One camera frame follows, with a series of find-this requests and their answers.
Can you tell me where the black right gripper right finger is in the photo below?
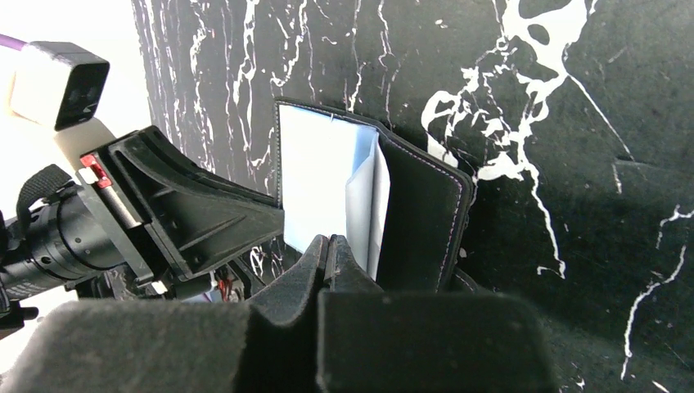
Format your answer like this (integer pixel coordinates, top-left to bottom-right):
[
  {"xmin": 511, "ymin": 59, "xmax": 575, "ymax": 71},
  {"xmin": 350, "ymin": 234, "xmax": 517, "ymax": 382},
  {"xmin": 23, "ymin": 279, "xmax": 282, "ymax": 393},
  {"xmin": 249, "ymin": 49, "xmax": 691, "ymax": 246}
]
[{"xmin": 317, "ymin": 235, "xmax": 558, "ymax": 392}]

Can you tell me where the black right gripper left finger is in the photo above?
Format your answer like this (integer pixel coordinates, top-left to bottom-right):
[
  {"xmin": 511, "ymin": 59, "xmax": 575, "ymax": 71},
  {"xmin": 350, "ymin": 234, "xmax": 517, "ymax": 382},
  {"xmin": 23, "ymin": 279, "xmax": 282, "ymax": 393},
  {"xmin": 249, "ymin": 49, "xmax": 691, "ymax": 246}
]
[{"xmin": 1, "ymin": 236, "xmax": 330, "ymax": 392}]

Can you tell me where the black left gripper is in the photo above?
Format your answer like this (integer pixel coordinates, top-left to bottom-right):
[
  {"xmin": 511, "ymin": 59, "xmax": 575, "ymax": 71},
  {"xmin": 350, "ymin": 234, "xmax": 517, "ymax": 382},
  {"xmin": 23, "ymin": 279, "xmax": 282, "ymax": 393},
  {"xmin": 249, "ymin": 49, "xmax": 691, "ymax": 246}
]
[{"xmin": 78, "ymin": 126, "xmax": 284, "ymax": 299}]

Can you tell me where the black leather card holder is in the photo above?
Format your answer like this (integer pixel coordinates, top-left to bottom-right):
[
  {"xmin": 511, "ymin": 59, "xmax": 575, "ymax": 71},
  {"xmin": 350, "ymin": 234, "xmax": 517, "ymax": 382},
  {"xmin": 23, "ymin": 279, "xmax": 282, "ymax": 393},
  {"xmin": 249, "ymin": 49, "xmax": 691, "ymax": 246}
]
[{"xmin": 274, "ymin": 97, "xmax": 473, "ymax": 292}]

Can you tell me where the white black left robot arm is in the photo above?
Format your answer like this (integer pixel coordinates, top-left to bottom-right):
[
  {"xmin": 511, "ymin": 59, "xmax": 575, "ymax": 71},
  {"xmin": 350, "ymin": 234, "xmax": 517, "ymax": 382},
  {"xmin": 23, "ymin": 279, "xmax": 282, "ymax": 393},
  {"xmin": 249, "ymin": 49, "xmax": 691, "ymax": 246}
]
[{"xmin": 1, "ymin": 126, "xmax": 284, "ymax": 330}]

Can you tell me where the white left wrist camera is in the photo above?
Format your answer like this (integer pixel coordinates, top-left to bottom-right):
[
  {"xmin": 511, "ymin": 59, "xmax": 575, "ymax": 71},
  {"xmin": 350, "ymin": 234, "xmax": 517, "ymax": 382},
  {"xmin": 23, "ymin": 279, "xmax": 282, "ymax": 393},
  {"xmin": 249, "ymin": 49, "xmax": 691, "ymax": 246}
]
[{"xmin": 9, "ymin": 41, "xmax": 110, "ymax": 131}]

